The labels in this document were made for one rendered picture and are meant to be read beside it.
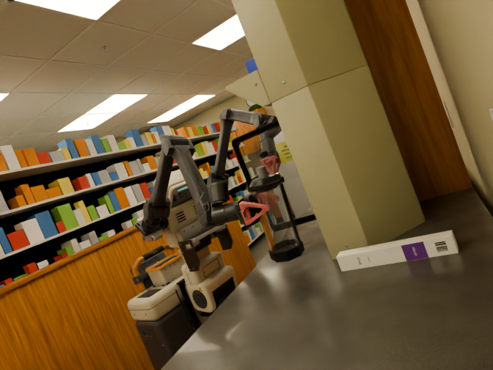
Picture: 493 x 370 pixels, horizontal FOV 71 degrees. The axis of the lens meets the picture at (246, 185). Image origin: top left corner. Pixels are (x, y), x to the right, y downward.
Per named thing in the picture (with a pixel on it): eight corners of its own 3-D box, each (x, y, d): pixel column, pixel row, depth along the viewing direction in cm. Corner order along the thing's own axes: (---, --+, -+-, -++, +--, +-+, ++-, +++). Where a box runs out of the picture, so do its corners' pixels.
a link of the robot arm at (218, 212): (220, 225, 111) (210, 225, 106) (217, 203, 112) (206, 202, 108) (238, 221, 108) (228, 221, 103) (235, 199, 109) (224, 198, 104)
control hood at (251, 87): (303, 101, 124) (293, 75, 123) (271, 103, 95) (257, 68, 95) (275, 114, 129) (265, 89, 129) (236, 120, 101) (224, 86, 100)
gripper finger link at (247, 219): (271, 190, 99) (243, 197, 103) (261, 197, 93) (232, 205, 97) (278, 212, 100) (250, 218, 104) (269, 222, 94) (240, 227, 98)
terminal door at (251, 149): (340, 213, 126) (300, 109, 123) (267, 233, 139) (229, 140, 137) (340, 212, 126) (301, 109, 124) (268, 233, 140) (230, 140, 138)
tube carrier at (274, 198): (309, 241, 104) (287, 172, 101) (298, 257, 94) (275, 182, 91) (276, 245, 109) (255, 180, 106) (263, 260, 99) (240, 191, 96)
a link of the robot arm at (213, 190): (222, 222, 117) (199, 225, 113) (218, 189, 119) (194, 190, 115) (240, 216, 108) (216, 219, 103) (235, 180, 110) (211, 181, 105)
